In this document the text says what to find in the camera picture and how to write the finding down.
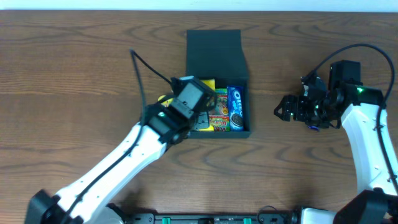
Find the blue Oreo cookie pack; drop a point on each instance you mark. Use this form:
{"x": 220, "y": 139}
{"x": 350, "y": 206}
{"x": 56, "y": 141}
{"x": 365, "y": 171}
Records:
{"x": 235, "y": 107}

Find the Haribo gummy worms bag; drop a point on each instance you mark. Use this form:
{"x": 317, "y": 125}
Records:
{"x": 219, "y": 117}

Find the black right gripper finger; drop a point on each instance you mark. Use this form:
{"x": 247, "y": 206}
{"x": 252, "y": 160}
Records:
{"x": 287, "y": 102}
{"x": 282, "y": 113}

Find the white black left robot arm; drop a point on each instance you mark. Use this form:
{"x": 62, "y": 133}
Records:
{"x": 86, "y": 200}

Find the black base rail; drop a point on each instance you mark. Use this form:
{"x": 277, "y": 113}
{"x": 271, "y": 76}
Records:
{"x": 267, "y": 217}

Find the yellow snack bag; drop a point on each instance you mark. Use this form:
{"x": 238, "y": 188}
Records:
{"x": 203, "y": 122}

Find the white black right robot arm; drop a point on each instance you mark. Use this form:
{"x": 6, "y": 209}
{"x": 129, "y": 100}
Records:
{"x": 344, "y": 102}

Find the blue Dairy Milk chocolate bar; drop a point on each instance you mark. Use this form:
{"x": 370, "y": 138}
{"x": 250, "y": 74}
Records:
{"x": 313, "y": 128}

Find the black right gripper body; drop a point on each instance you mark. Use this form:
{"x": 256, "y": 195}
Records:
{"x": 296, "y": 109}

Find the black cardboard gift box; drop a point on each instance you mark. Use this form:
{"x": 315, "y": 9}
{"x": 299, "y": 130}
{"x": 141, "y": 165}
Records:
{"x": 218, "y": 55}

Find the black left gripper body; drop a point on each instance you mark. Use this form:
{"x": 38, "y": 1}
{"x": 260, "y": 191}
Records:
{"x": 201, "y": 121}

